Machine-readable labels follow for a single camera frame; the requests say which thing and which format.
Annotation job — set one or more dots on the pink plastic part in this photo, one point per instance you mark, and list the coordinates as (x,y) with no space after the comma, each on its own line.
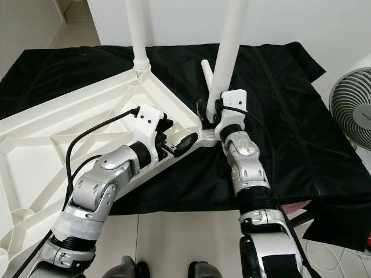
(301,205)

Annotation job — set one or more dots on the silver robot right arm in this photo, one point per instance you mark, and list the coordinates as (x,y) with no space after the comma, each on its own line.
(252,168)

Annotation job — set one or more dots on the grey robot foot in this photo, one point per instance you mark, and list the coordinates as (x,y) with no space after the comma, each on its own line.
(126,269)
(208,272)

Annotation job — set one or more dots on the grey robot left foot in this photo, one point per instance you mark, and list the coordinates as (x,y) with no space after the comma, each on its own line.
(126,269)

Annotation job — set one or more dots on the grey robot right foot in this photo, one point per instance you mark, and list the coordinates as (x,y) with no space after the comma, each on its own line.
(208,272)

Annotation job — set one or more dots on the black metal frame bar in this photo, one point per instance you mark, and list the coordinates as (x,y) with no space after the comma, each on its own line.
(301,221)

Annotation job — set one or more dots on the white plastic table top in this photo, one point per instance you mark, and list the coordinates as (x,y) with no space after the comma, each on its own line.
(46,174)

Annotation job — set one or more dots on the white door frame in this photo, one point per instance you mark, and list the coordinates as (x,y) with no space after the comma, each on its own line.
(61,7)

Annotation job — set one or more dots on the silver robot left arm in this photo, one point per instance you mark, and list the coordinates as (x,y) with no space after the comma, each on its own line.
(110,179)

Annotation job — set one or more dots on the black cloth table cover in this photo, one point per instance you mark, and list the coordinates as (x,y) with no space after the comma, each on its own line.
(307,162)

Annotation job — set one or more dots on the white standing fan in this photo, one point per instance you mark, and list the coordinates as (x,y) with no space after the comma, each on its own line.
(351,107)

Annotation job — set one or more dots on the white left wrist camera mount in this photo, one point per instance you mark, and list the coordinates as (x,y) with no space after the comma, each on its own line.
(148,121)

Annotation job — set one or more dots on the white plastic table leg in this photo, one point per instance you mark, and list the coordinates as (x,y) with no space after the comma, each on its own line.
(207,75)
(136,35)
(232,52)

